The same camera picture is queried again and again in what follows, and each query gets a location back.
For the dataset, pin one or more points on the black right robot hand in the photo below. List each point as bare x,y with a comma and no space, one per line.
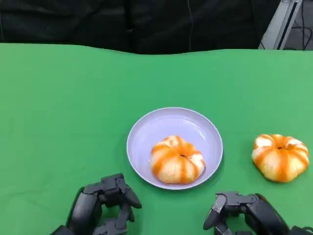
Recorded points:
264,213

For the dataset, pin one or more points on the black backdrop curtain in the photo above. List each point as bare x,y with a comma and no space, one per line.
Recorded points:
97,22

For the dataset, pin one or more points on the green table cloth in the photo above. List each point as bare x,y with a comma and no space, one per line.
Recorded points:
73,98

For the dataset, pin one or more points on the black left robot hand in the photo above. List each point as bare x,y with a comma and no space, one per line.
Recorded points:
84,210

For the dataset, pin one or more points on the orange white toy bread roll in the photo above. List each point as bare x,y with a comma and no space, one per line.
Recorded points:
280,161
176,161

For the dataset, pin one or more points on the silver aluminium frame post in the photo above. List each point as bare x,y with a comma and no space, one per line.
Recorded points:
278,24

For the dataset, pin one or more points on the lilac plate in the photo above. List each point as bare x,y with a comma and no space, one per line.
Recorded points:
159,127

